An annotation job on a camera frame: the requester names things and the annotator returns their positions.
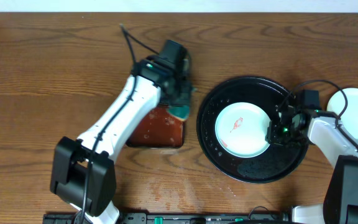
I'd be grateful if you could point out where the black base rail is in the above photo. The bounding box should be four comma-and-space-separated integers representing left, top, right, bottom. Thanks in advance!
42, 212, 291, 224

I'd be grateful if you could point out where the rectangular black water tray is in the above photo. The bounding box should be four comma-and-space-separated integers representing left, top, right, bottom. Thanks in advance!
126, 105, 185, 148

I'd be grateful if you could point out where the round black tray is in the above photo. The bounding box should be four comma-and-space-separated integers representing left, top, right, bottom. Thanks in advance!
196, 76, 308, 184

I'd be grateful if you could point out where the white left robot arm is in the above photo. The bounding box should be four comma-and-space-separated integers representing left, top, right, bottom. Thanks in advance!
50, 58, 193, 223

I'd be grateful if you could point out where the white plate with long stain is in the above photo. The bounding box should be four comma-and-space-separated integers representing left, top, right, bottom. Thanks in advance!
214, 102, 270, 158

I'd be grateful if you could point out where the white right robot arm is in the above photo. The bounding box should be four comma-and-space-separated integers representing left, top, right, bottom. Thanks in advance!
266, 105, 358, 223

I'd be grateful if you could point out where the teal yellow sponge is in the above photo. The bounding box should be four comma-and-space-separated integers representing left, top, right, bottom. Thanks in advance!
167, 105, 190, 121

